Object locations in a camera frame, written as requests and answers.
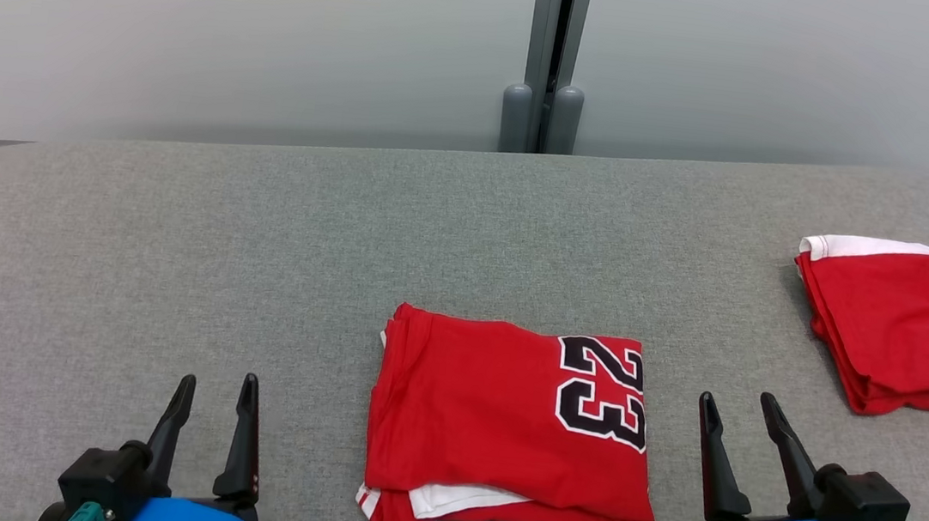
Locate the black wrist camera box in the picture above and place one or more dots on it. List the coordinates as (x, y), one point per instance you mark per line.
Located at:
(862, 505)
(105, 477)

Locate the grey rounded post cap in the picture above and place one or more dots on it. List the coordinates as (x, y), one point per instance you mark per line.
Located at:
(516, 119)

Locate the folded red garment white trim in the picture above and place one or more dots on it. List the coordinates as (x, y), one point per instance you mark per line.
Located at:
(897, 332)

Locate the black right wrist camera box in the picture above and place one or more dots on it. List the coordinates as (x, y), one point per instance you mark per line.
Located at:
(862, 505)

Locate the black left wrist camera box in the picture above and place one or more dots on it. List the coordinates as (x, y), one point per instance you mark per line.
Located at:
(105, 477)

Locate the red jersey with number 23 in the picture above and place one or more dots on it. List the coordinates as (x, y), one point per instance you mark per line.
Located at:
(482, 418)

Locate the grey post pair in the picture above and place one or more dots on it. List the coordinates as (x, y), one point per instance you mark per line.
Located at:
(566, 120)

